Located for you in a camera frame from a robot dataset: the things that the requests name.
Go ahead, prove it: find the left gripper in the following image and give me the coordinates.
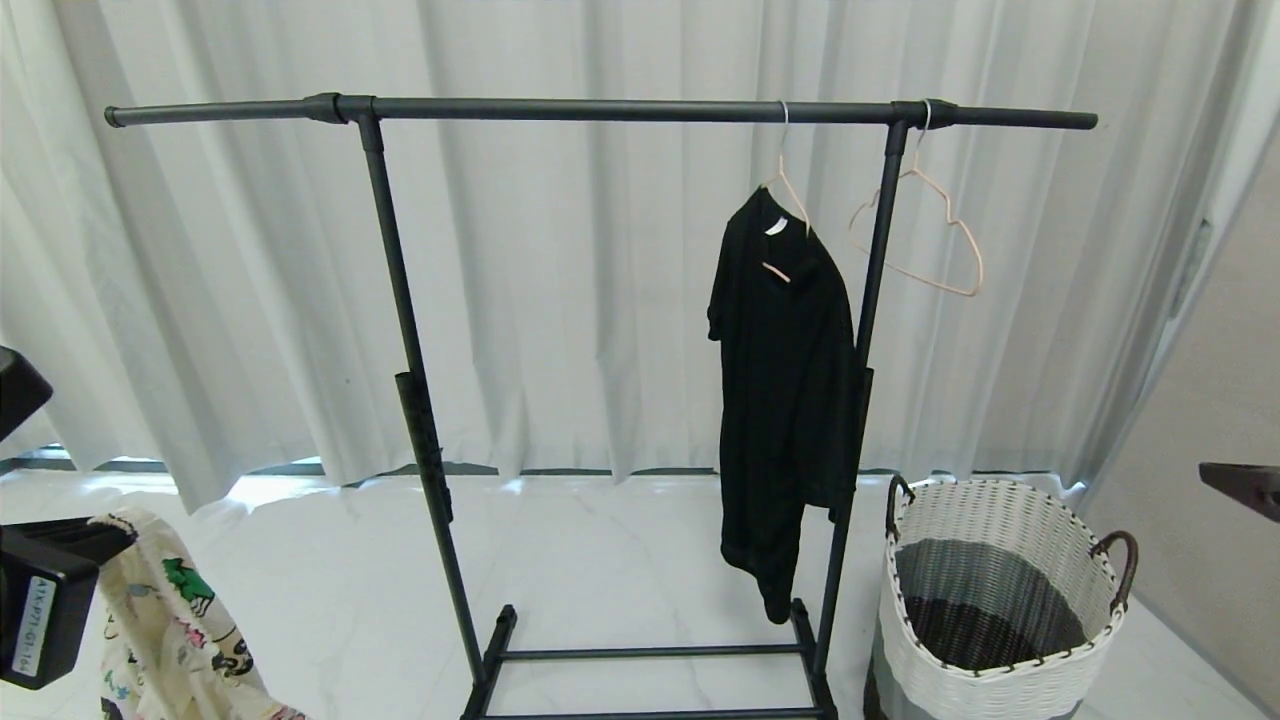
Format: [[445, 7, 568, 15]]
[[0, 553, 101, 691]]

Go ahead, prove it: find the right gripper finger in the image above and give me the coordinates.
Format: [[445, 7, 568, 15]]
[[1200, 462, 1280, 523]]

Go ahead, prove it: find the cream printed garment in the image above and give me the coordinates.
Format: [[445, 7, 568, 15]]
[[92, 508, 306, 720]]

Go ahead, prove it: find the pink clothes hanger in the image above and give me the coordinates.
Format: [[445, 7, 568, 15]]
[[848, 100, 985, 298], [757, 100, 813, 284]]

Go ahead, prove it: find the black t-shirt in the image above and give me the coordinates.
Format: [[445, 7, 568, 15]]
[[707, 187, 861, 625]]

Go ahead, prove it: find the white laundry basket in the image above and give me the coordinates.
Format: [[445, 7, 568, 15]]
[[865, 473, 1139, 720]]

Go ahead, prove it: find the black clothes rack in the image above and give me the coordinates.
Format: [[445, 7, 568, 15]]
[[105, 93, 1099, 720]]

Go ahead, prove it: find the white curtain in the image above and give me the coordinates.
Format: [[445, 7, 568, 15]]
[[0, 0, 1271, 513]]

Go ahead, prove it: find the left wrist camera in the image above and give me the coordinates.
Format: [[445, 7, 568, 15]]
[[0, 345, 53, 441]]

